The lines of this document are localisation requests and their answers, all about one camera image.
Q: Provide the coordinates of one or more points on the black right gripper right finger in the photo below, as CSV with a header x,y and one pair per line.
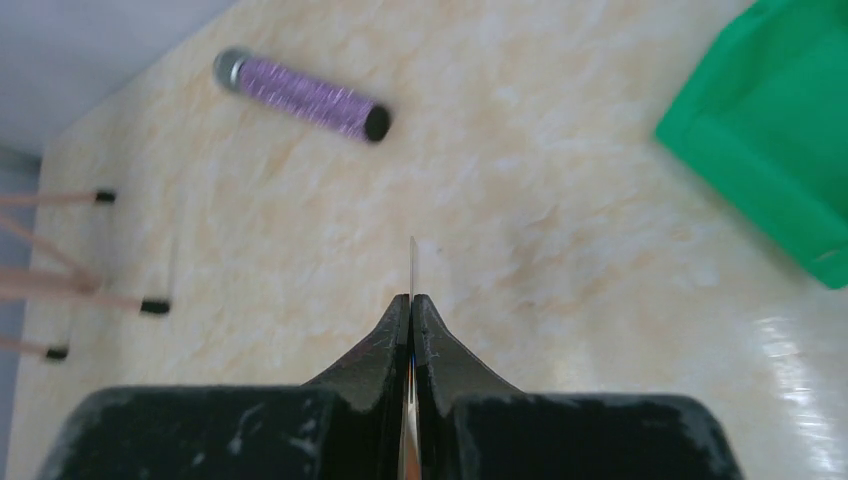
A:
x,y
473,424

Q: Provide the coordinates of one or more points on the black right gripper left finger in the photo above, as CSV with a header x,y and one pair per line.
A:
x,y
345,423

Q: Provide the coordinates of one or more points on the pink music stand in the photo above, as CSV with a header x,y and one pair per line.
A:
x,y
80,283

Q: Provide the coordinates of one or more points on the purple glitter microphone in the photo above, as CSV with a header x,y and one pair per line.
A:
x,y
303,96

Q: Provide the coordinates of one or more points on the green plastic bin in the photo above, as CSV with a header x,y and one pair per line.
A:
x,y
763,120

